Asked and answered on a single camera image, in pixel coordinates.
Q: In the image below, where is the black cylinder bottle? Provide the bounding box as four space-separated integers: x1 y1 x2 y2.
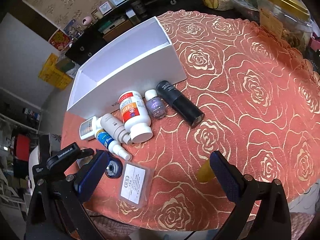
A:
155 80 205 127

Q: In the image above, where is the gold lid clear jar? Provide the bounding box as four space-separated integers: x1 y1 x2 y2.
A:
257 0 313 53

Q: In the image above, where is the purple nail polish bottle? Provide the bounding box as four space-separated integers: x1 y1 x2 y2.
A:
145 89 166 120

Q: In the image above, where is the white cardboard box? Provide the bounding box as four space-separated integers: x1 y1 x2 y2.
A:
66 16 187 120

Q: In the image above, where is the blue correction tape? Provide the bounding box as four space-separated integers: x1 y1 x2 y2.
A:
104 155 123 180

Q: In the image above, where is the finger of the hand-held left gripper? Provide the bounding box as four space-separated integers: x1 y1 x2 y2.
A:
76 148 95 160

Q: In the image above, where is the yellow plastic crate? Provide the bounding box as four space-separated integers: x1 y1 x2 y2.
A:
37 53 73 90

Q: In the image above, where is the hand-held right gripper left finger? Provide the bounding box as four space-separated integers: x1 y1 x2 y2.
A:
25 150 110 240

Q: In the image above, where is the clear plastic box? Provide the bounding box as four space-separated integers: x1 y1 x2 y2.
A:
119 162 154 207

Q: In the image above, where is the orange rose tablecloth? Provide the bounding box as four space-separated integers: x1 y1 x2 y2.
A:
60 10 320 217

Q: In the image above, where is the white bottle red orange label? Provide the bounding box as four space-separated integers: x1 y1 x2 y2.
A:
118 92 153 143

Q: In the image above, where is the grey pump bottle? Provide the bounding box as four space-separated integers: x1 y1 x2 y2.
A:
100 114 134 145

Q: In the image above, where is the white bottle gold label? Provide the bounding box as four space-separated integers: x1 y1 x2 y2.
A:
79 116 100 140

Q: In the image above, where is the red wall poster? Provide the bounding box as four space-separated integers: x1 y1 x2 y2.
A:
48 29 72 52

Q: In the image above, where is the white shelf rack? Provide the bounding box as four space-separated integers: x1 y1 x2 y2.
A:
0 87 42 135

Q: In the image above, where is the blue label spray bottle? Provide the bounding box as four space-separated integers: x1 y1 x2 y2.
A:
94 129 132 161

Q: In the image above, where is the black TV cabinet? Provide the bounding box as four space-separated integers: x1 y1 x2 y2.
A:
64 0 240 67

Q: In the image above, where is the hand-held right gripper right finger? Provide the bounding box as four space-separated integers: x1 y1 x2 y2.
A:
209 151 293 240

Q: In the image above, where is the cotton swab jar blue lid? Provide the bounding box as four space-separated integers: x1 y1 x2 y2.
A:
196 159 218 183

